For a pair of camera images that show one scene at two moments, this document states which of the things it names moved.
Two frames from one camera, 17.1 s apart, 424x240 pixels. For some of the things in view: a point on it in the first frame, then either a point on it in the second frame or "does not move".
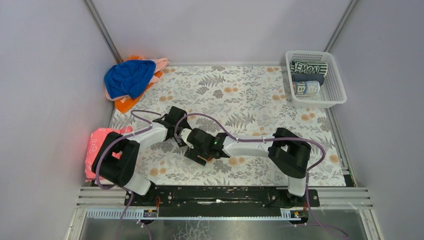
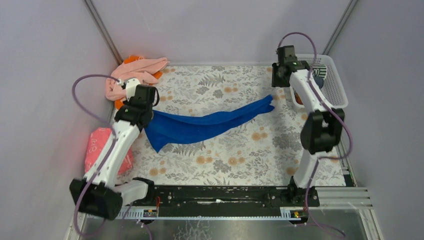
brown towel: x=209 y=159 to x=297 y=98
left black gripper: x=178 y=139 to x=145 y=120
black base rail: x=221 y=201 does not move
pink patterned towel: x=96 y=136 does not move
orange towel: x=125 y=105 does not move
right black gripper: x=195 y=155 to x=278 y=78
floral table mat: x=250 y=101 does not move
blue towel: x=129 y=78 to x=164 y=128
